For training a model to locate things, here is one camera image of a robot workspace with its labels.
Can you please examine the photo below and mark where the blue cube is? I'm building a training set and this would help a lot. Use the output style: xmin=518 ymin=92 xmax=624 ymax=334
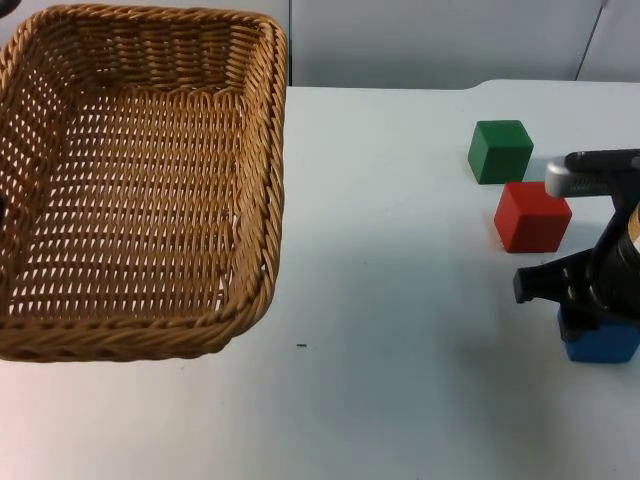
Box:
xmin=564 ymin=315 xmax=640 ymax=365

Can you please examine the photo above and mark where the pale brown wicker basket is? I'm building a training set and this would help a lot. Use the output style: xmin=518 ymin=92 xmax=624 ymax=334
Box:
xmin=0 ymin=4 xmax=290 ymax=363

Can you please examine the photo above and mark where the red cube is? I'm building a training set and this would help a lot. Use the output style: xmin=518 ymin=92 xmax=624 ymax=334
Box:
xmin=493 ymin=181 xmax=573 ymax=255

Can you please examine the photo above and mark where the green cube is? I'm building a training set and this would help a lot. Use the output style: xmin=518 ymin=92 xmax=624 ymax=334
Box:
xmin=467 ymin=119 xmax=535 ymax=186

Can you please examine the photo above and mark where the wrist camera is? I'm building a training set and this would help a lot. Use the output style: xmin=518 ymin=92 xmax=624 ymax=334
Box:
xmin=543 ymin=148 xmax=640 ymax=200

